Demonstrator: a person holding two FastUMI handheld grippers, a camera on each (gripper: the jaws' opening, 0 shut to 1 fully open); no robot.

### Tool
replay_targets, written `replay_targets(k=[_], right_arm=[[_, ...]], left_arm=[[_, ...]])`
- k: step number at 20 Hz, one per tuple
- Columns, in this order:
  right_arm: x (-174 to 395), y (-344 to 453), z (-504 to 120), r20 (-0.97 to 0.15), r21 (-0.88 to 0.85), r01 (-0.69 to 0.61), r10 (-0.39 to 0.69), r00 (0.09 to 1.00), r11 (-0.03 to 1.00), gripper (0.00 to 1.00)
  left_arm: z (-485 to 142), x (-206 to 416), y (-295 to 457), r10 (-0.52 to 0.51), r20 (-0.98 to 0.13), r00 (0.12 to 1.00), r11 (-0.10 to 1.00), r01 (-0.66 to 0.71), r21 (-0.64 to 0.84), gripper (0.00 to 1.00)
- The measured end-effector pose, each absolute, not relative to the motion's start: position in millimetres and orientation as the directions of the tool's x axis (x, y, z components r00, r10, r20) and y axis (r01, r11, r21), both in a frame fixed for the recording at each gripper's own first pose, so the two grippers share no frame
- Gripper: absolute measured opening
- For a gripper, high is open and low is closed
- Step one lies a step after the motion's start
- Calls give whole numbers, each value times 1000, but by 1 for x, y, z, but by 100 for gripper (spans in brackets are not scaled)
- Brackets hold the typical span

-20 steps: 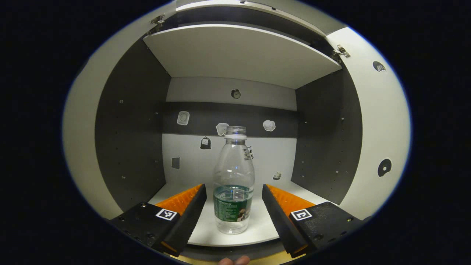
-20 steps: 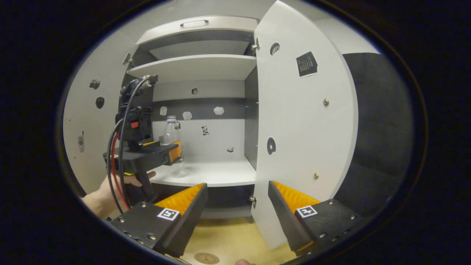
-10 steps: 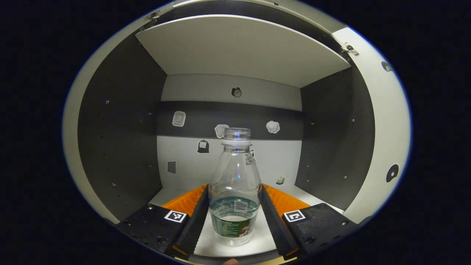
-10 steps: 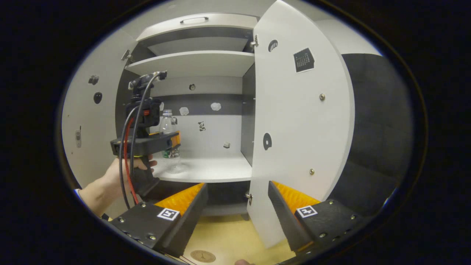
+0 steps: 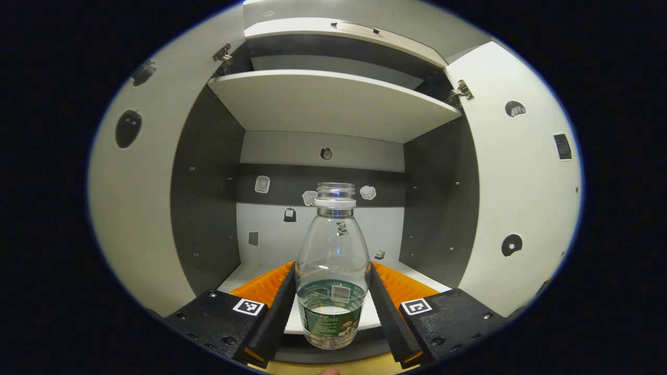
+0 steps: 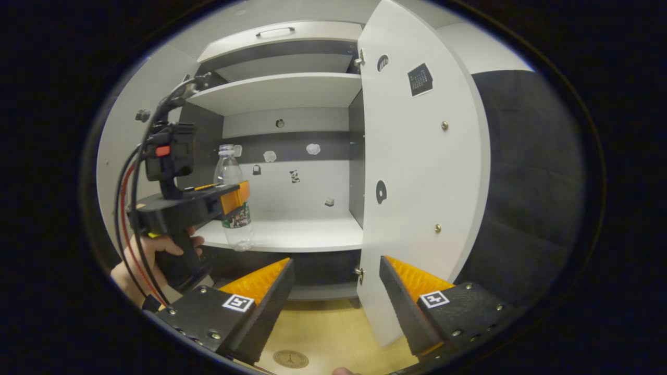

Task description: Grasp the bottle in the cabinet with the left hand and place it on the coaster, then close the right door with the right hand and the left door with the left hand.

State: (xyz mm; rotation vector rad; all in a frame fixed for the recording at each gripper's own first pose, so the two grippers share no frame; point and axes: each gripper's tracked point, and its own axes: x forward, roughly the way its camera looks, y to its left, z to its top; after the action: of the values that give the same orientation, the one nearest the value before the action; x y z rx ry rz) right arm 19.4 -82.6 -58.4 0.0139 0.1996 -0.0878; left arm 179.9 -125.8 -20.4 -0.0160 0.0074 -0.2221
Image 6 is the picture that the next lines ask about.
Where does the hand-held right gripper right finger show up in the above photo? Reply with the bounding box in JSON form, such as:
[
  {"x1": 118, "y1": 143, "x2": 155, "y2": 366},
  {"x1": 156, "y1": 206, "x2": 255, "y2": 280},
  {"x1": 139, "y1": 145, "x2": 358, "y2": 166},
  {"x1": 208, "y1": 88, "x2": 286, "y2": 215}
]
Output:
[{"x1": 379, "y1": 256, "x2": 520, "y2": 364}]

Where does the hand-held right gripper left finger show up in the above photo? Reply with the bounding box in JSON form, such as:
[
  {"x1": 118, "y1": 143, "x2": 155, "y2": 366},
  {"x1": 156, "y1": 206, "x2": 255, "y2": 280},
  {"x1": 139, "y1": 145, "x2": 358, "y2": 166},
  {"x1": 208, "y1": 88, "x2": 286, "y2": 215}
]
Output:
[{"x1": 155, "y1": 258, "x2": 296, "y2": 366}]

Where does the clear plastic bottle green label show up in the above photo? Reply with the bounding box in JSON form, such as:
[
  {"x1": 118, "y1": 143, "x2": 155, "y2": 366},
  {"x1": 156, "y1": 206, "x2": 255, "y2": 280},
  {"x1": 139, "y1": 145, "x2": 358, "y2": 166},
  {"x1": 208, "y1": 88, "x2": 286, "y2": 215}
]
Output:
[{"x1": 214, "y1": 144, "x2": 256, "y2": 252}]

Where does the round brown coaster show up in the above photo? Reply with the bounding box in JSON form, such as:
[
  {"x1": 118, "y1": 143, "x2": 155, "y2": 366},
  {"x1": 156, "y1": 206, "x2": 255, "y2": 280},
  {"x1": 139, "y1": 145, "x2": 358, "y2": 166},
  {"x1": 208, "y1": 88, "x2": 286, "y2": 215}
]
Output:
[{"x1": 273, "y1": 349, "x2": 310, "y2": 369}]

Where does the white cabinet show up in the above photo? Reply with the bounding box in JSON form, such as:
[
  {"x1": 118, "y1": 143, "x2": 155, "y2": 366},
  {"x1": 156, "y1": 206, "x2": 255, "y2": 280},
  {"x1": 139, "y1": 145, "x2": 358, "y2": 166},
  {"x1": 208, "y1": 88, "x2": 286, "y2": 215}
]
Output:
[{"x1": 177, "y1": 21, "x2": 365, "y2": 303}]

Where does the white cabinet door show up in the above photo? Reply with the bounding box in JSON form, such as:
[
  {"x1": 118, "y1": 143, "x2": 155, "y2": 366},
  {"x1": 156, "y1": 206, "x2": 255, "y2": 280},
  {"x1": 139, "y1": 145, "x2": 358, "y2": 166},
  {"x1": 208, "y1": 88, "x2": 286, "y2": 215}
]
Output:
[
  {"x1": 96, "y1": 44, "x2": 201, "y2": 256},
  {"x1": 356, "y1": 0, "x2": 491, "y2": 348}
]

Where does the white cabinet shelf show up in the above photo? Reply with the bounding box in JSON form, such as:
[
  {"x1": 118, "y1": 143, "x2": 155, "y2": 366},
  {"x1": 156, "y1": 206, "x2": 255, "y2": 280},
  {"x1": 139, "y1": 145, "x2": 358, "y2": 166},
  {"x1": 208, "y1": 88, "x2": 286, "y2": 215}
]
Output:
[{"x1": 186, "y1": 73, "x2": 364, "y2": 116}]

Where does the white cabinet drawer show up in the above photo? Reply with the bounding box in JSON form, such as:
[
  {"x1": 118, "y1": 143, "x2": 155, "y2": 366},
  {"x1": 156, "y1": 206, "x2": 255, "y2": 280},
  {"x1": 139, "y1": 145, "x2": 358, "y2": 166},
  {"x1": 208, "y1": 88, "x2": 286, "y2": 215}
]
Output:
[{"x1": 197, "y1": 21, "x2": 364, "y2": 64}]

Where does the black backdrop cloth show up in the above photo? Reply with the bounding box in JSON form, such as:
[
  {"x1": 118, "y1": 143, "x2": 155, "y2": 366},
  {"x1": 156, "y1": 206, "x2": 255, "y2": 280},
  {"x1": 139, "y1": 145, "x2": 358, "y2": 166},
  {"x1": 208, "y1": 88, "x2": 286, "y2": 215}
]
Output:
[{"x1": 459, "y1": 70, "x2": 587, "y2": 308}]

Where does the black and red cable bundle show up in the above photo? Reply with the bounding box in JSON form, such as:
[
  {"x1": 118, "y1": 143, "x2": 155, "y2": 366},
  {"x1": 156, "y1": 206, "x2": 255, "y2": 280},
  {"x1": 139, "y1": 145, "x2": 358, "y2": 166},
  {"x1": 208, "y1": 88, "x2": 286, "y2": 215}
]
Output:
[{"x1": 114, "y1": 73, "x2": 212, "y2": 308}]

